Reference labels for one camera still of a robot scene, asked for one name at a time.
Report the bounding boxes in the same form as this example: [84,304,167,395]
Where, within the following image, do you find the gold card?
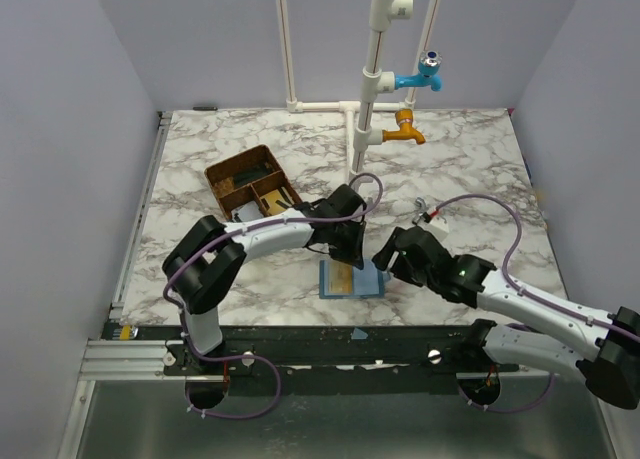
[326,261,353,295]
[260,188,295,216]

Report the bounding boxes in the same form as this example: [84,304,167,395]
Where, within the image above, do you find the blue leather card holder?
[319,259,390,300]

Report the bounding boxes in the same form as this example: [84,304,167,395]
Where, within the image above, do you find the silver white card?
[231,201,264,223]

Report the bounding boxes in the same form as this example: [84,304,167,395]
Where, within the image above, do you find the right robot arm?
[372,227,639,410]

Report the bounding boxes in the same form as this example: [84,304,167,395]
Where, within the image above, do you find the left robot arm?
[162,184,366,356]

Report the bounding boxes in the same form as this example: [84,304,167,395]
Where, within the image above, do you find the woven brown basket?
[204,145,302,220]

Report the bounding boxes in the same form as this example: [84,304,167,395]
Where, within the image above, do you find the orange plastic faucet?
[382,109,426,145]

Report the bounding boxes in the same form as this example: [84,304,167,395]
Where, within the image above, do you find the blue plastic faucet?
[394,50,442,92]

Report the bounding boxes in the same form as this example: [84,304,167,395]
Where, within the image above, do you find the metal tap handle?
[413,197,428,222]

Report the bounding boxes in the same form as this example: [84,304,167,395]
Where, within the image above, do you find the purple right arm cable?
[424,193,640,414]

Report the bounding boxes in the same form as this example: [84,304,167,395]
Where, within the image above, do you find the black mounting rail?
[164,319,496,396]

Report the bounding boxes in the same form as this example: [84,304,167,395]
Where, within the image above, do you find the white pvc pipe frame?
[275,0,442,188]

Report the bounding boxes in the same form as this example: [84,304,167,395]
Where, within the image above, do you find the aluminium frame rail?
[54,111,174,459]

